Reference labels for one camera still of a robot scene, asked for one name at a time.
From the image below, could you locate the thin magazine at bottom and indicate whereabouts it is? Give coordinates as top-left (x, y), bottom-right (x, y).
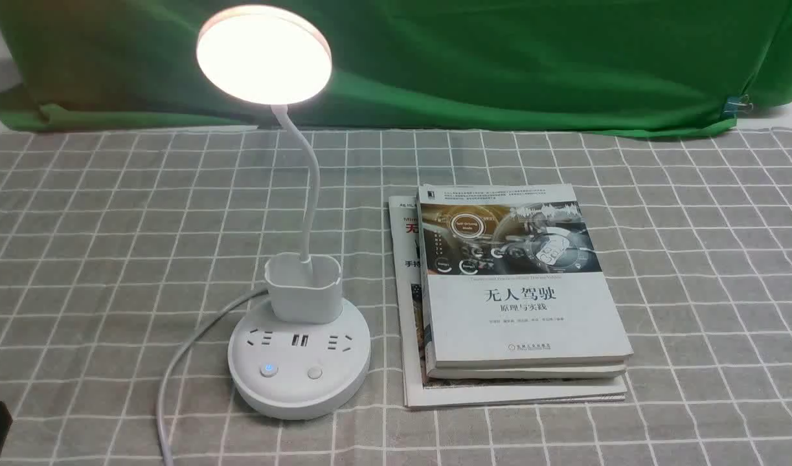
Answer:
top-left (388, 195), bottom-right (626, 409)

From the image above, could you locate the blue binder clip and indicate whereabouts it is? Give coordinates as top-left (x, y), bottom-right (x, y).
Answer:
top-left (721, 94), bottom-right (754, 119)

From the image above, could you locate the grey checked tablecloth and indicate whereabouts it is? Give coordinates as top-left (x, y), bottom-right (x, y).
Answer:
top-left (0, 129), bottom-right (792, 465)

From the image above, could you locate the green backdrop cloth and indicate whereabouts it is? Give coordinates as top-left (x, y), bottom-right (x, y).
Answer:
top-left (0, 1), bottom-right (792, 138)

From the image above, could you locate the white book under textbook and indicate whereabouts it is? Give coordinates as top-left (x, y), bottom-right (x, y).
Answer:
top-left (420, 342), bottom-right (626, 380)

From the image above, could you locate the white self-driving textbook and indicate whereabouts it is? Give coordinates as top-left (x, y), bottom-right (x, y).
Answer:
top-left (416, 184), bottom-right (634, 370)

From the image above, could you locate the white lamp power cable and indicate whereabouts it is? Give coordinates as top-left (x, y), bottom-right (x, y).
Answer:
top-left (155, 289), bottom-right (269, 466)

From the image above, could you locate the white desk lamp with sockets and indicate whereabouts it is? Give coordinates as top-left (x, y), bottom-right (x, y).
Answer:
top-left (196, 4), bottom-right (371, 421)

